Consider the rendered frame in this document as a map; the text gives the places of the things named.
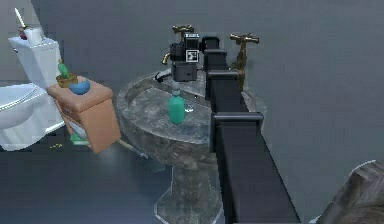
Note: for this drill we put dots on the blue bowl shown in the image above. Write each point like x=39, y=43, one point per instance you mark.
x=80, y=88

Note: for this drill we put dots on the green cactus in brown pot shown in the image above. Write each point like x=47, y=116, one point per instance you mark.
x=66, y=79

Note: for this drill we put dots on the brass tap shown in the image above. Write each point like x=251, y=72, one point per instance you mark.
x=242, y=56
x=181, y=30

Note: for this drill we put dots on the grey marble pedestal sink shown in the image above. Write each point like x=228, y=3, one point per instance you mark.
x=156, y=133

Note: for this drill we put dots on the white toilet paper roll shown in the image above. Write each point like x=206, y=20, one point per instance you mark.
x=34, y=36

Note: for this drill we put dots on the beige drain pipe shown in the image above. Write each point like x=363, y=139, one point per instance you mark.
x=131, y=148

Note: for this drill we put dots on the green pump dispenser bottle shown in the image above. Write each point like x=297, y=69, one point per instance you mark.
x=176, y=110

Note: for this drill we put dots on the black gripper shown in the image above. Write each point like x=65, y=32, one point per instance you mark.
x=184, y=71

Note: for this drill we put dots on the white stick with red base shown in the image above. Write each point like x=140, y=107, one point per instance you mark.
x=22, y=31

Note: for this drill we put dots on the orange wooden cabinet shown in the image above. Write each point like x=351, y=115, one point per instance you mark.
x=96, y=116

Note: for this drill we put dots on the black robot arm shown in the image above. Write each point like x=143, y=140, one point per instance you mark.
x=246, y=166

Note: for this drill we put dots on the green flat item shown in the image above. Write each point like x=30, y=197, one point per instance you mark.
x=79, y=140

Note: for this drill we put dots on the grey wooden furniture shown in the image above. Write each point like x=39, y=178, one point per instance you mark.
x=360, y=196

